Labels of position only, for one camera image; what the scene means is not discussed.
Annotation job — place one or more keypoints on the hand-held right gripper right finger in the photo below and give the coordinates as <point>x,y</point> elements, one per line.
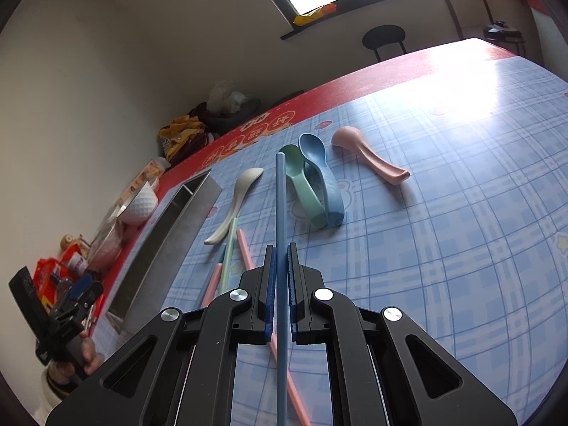
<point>290,293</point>

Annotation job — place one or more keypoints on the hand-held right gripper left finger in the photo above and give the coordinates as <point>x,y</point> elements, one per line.
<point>270,293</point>

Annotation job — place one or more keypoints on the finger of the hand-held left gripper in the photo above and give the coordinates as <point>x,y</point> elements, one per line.
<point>95,293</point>
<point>82,285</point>

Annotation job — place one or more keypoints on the pink chopstick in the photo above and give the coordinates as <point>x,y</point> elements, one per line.
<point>244,248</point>
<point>212,284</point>

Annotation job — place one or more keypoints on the green chopstick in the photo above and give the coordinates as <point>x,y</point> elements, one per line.
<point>227,257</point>

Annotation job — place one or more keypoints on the metal utensil tray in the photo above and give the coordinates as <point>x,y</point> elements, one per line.
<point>164,248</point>

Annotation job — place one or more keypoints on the green spoon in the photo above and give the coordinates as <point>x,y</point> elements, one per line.
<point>306,191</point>

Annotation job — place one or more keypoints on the cream spoon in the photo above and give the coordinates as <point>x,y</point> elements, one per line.
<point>244,186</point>

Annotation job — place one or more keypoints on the blue spoon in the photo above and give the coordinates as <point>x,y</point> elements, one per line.
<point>328,186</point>

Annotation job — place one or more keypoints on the pink spoon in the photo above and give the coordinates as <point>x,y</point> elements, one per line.
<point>377,164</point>

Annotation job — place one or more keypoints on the person's left hand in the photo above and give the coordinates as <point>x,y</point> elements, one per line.
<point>91,355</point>

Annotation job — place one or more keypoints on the clear bottle with blue label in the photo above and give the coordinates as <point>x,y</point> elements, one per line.
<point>64,287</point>

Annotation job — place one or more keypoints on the white cup with red label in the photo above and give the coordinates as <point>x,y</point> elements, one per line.
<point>76,261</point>

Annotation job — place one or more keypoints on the red snack packet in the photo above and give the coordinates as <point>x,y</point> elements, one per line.
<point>44,277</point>

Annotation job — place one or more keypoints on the clear plastic bag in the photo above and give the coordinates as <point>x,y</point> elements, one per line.
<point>106,248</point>

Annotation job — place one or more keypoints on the white dimpled bowl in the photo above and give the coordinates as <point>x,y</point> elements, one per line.
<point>142,206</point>

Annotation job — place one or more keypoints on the orange tissue packet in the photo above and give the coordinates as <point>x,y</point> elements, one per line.
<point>153,169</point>

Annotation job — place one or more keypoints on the plaid printed tablecloth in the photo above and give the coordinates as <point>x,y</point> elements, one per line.
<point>443,230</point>

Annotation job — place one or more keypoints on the maroon cloth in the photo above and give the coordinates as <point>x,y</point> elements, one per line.
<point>191,146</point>

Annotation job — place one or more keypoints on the dark grey chair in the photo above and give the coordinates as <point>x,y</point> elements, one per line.
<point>230,117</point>

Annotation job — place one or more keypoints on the yellow printed cloth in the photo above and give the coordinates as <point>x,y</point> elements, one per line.
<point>182,131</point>

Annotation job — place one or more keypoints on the white plastic bag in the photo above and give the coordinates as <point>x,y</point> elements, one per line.
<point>224,95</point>

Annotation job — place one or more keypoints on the dark windowsill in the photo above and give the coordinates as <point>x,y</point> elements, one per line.
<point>293,33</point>

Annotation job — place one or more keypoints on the black stool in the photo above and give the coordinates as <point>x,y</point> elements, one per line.
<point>384,35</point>

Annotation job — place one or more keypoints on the black pressure cooker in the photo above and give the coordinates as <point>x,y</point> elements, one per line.
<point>501,33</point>

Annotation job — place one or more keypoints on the folding frame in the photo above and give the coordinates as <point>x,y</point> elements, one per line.
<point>453,17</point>

